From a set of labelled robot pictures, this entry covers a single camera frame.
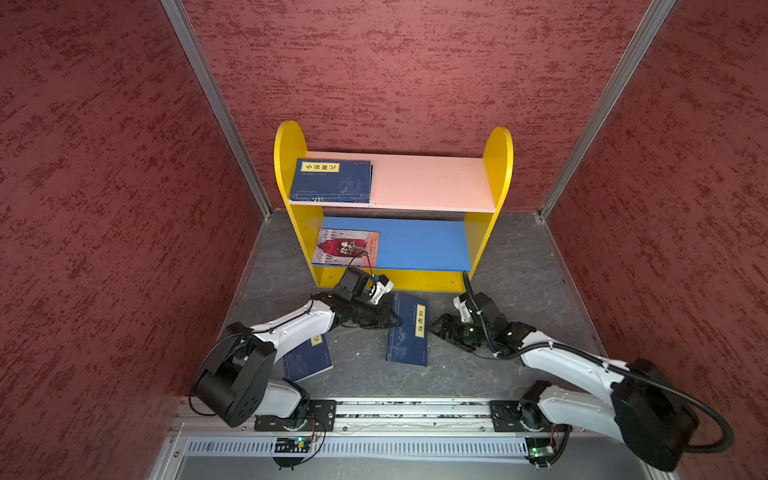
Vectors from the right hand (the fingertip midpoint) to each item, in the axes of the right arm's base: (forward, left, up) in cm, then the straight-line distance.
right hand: (435, 340), depth 82 cm
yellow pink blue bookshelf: (+22, +1, +29) cm, 37 cm away
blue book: (-3, +36, -4) cm, 37 cm away
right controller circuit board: (-25, -24, -6) cm, 35 cm away
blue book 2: (-1, +8, +2) cm, 8 cm away
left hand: (+2, +10, +4) cm, 11 cm away
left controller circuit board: (-23, +37, -5) cm, 44 cm away
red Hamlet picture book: (+26, +26, +11) cm, 38 cm away
